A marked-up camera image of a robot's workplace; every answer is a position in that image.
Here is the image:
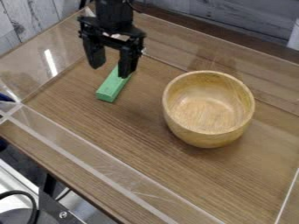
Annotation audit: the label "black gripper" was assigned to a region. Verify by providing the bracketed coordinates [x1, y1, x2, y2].
[78, 16, 146, 79]

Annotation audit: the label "green rectangular block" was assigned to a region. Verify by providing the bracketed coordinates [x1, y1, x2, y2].
[96, 66, 131, 102]

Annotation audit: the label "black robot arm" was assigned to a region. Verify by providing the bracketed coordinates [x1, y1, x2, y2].
[78, 0, 146, 79]

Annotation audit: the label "light wooden bowl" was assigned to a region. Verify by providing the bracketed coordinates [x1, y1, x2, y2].
[163, 70, 256, 148]

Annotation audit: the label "clear acrylic tray walls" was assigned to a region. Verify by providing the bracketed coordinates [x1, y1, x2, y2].
[0, 15, 299, 224]

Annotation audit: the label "black table leg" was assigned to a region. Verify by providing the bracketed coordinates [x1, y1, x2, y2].
[43, 174, 58, 197]

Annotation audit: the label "black cable loop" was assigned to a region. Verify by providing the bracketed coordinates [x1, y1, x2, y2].
[0, 190, 40, 224]

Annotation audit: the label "black metal bracket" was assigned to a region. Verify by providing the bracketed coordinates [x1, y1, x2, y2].
[36, 191, 87, 224]

